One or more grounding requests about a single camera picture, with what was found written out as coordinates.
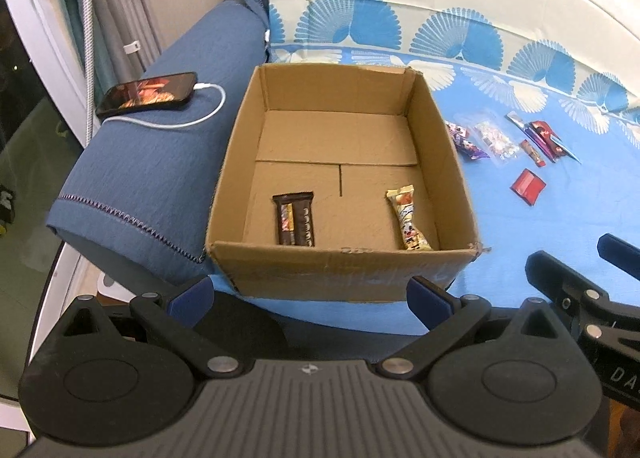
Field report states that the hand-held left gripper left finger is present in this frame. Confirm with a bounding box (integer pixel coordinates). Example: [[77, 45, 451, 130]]
[[60, 275, 241, 380]]

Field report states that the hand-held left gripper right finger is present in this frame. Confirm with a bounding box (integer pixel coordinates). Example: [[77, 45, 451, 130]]
[[377, 276, 576, 381]]

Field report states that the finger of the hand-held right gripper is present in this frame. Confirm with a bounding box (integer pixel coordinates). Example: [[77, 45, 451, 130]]
[[525, 251, 640, 354], [597, 233, 640, 284]]

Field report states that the brown cardboard box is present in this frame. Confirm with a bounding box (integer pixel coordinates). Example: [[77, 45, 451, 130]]
[[205, 63, 483, 306]]

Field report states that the red blue snack packet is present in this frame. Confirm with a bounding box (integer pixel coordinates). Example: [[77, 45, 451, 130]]
[[527, 121, 582, 162]]

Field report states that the silver purple stick packet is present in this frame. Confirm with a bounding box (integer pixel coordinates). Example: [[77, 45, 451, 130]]
[[505, 111, 558, 164]]

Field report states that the purple snack packet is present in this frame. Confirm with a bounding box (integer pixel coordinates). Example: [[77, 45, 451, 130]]
[[445, 121, 488, 161]]

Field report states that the blue fan print bed sheet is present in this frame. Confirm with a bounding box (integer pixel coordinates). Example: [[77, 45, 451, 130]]
[[207, 0, 640, 354]]

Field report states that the yellow snack bar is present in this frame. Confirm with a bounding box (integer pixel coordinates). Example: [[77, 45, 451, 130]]
[[385, 184, 432, 251]]

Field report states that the red flat snack packet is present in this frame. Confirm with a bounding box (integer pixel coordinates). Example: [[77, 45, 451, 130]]
[[510, 168, 547, 206]]

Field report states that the small red brown bar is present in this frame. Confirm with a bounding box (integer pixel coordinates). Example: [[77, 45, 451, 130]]
[[520, 139, 547, 168]]

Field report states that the brown chocolate bar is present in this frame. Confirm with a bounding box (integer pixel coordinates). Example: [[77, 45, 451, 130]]
[[272, 191, 317, 247]]

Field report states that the clear candy packet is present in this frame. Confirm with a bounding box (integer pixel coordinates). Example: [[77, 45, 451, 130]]
[[470, 111, 521, 169]]

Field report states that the black smartphone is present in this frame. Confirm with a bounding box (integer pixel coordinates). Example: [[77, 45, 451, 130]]
[[95, 71, 198, 120]]

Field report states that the white charging cable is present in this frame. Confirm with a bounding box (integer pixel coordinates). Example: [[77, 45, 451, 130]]
[[102, 82, 227, 130]]

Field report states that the braided grey hose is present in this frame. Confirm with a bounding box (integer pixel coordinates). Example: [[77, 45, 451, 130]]
[[80, 0, 97, 139]]

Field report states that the white window frame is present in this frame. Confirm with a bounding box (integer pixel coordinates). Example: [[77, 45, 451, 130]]
[[0, 0, 103, 146]]

